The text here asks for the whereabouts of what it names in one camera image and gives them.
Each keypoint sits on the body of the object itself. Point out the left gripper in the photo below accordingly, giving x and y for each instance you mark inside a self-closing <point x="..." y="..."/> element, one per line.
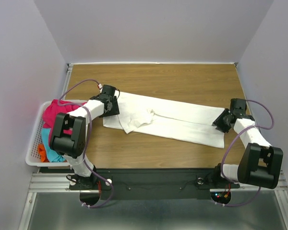
<point x="115" y="110"/>

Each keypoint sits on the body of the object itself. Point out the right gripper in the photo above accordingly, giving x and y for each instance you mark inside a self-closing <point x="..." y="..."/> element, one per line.
<point x="217" y="121"/>

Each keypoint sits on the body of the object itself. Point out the white t shirt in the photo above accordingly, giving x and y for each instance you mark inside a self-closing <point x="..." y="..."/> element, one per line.
<point x="168" y="119"/>

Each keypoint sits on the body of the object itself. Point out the pink t shirt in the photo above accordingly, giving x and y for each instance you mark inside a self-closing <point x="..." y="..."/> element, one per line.
<point x="56" y="107"/>

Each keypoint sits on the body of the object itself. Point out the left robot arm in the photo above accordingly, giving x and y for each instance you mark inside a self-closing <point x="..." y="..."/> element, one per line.
<point x="71" y="130"/>

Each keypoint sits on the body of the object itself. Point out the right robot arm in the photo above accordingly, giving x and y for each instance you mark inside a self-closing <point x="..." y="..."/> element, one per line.
<point x="261" y="162"/>

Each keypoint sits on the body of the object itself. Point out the cyan t shirt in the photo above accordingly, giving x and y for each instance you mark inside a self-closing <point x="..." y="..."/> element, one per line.
<point x="52" y="156"/>

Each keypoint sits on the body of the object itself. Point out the orange t shirt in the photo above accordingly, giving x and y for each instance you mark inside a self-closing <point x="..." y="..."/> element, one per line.
<point x="42" y="153"/>

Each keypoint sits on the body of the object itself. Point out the white plastic laundry basket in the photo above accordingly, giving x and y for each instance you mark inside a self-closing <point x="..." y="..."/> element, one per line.
<point x="32" y="156"/>

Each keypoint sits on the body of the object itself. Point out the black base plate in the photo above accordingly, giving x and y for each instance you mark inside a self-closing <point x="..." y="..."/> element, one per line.
<point x="153" y="184"/>

